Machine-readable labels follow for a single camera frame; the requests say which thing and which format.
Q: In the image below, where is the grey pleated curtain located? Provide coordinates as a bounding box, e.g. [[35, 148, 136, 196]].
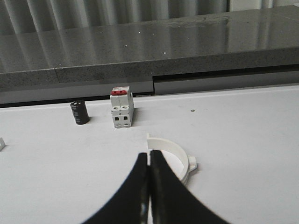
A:
[[0, 0, 299, 35]]

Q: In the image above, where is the black cylindrical capacitor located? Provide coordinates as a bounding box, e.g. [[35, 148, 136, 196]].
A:
[[70, 100, 90, 125]]

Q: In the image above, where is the white half pipe clamp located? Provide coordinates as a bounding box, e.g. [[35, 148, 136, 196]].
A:
[[0, 138, 6, 151], [146, 133, 198, 186]]

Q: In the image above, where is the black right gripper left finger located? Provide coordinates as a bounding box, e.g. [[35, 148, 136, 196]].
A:
[[84, 153, 150, 224]]

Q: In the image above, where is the white red circuit breaker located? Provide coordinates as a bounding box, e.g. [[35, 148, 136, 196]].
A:
[[110, 86, 135, 128]]

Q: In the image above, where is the grey stone counter ledge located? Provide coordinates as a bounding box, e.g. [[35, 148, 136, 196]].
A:
[[0, 6, 299, 104]]

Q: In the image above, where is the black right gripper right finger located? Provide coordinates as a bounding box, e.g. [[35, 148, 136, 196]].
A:
[[150, 150, 227, 224]]

